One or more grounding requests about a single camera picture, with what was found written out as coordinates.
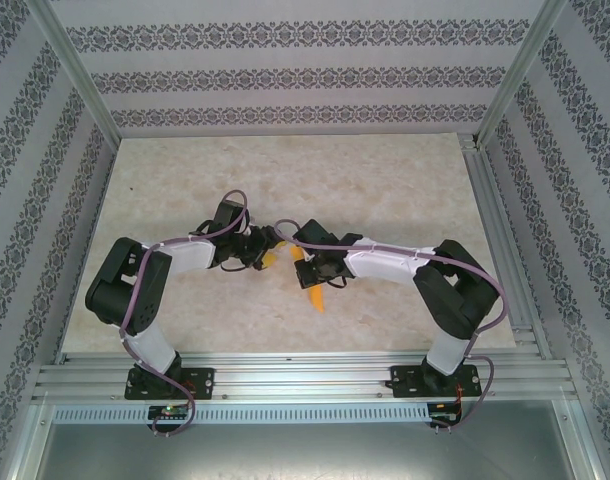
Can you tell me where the yellow cloth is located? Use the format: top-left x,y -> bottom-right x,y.
288,244 -> 327,315

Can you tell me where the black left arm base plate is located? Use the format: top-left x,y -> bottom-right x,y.
126,367 -> 216,401

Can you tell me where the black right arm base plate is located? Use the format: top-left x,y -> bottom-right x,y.
390,364 -> 484,400

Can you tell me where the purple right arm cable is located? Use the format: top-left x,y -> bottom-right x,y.
274,218 -> 509,434

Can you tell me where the aluminium mounting rail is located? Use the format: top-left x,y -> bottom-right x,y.
32,351 -> 574,402

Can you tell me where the grey metal sheet panel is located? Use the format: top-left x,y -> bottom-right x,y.
37,421 -> 581,480

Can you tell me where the aluminium side rail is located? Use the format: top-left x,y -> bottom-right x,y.
459,133 -> 554,360

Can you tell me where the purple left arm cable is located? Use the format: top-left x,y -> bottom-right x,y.
118,189 -> 252,439

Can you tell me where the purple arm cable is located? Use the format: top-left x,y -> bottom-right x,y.
118,189 -> 252,439
274,218 -> 509,434

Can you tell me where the aluminium frame post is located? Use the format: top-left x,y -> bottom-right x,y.
552,399 -> 604,480
31,0 -> 122,147
4,399 -> 54,480
476,0 -> 569,149

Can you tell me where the slotted grey cable duct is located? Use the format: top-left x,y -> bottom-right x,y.
52,403 -> 431,423

